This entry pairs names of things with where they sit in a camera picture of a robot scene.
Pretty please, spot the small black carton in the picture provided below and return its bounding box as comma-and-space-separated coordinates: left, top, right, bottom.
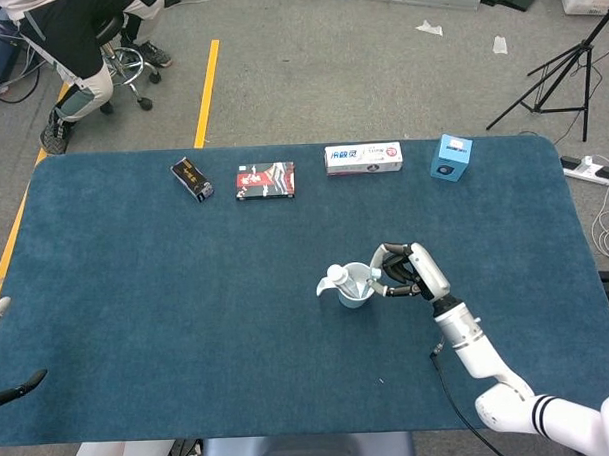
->
170, 157, 217, 205

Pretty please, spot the light blue toothbrush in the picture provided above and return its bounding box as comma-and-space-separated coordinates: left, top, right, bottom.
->
354, 266, 384, 300

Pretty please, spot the white power strip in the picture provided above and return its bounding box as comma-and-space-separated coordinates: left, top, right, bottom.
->
560, 153, 609, 188

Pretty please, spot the white toothpaste tube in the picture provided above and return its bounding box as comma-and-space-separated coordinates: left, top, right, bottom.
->
326, 264, 363, 299

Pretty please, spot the seated person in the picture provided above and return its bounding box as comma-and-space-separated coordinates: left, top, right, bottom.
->
0, 0, 177, 157

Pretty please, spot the red black flat box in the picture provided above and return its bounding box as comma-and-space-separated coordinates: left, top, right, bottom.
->
234, 160, 298, 202

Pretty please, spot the white cup with handle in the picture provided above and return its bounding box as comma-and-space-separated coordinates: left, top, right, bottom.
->
314, 261, 378, 312

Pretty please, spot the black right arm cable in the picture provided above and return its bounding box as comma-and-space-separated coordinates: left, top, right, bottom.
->
429, 349, 505, 456

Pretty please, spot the black swivel stool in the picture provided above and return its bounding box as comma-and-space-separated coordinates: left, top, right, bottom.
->
94, 12, 164, 115

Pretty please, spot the black tripod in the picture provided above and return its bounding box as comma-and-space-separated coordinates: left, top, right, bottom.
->
481, 0, 609, 147

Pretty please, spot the white toothpaste carton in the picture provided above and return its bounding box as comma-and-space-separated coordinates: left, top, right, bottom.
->
324, 142, 404, 177

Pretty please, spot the yellow floor tape strip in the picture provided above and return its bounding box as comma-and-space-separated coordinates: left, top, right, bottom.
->
0, 80, 81, 320
190, 39, 225, 150

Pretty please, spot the white coiled cable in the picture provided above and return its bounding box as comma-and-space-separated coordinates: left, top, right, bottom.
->
589, 181, 609, 267

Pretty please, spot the light blue speaker box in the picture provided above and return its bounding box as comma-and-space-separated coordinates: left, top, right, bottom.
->
428, 132, 475, 184

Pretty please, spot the blue carpet table mat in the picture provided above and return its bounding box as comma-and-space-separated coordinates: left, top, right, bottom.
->
0, 131, 609, 449

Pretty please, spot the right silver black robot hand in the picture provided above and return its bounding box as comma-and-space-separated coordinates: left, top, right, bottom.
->
367, 240, 452, 305

